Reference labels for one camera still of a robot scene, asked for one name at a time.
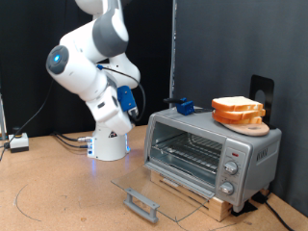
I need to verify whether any black foot pad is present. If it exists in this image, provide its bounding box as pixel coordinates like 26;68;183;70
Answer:
230;200;259;218
251;192;270;205

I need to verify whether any gray metal frame leg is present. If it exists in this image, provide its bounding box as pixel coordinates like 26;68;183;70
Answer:
0;92;8;141

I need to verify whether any black backdrop curtain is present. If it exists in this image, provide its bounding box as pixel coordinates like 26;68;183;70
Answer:
0;0;172;139

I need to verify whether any silver toaster oven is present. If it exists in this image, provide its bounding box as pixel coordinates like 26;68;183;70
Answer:
142;105;283;214

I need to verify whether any metal spatula with blue block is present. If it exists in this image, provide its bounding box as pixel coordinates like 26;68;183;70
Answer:
163;96;214;116

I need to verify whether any vertical metal pole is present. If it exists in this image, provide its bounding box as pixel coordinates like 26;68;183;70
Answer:
168;0;178;100

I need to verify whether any round wooden cutting board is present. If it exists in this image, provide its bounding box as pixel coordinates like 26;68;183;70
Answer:
220;120;270;138

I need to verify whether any oven wire rack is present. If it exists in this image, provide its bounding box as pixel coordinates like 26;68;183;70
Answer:
150;133;224;174

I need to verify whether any black metal bookend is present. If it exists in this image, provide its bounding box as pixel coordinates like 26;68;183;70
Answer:
248;74;276;130

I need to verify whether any black oven power cable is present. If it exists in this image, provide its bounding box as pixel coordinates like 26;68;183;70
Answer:
264;201;295;231

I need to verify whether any silver oven knob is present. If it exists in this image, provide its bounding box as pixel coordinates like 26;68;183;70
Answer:
223;161;240;176
218;181;235;196

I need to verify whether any dark gray backdrop curtain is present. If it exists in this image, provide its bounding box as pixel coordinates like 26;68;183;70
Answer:
174;0;308;218

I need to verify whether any black camera cable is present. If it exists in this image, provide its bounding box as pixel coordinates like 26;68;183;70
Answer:
95;63;147;123

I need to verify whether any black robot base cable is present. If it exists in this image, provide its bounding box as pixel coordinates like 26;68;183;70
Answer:
55;135;90;149

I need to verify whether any glass oven door with handle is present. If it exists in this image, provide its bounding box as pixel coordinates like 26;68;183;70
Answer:
111;161;216;224

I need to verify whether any long hanging black cable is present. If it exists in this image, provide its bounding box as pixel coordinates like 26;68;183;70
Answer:
0;78;56;162

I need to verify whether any slotted wooden base block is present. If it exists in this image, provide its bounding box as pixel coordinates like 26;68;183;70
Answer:
149;169;234;223

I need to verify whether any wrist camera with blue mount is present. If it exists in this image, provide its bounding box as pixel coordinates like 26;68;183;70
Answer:
115;85;140;118

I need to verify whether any white bread slice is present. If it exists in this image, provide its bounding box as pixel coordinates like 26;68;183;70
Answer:
212;114;264;126
211;95;264;113
212;108;268;122

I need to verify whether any black cable with silver connector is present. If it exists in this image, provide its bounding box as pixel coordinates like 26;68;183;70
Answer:
52;131;94;143

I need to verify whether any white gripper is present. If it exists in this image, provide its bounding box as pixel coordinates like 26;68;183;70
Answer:
86;85;136;136

